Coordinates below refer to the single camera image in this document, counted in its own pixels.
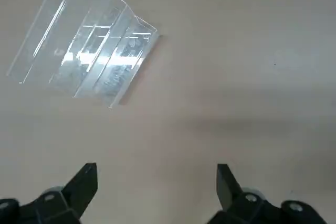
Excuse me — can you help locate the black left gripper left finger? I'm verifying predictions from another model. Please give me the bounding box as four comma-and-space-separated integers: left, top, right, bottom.
0, 163, 98, 224

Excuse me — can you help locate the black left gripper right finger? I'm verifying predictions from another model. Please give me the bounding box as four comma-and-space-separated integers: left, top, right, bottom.
208, 163, 329, 224

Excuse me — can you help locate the clear plastic holder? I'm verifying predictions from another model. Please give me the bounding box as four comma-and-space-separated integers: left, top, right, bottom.
6, 0, 161, 109

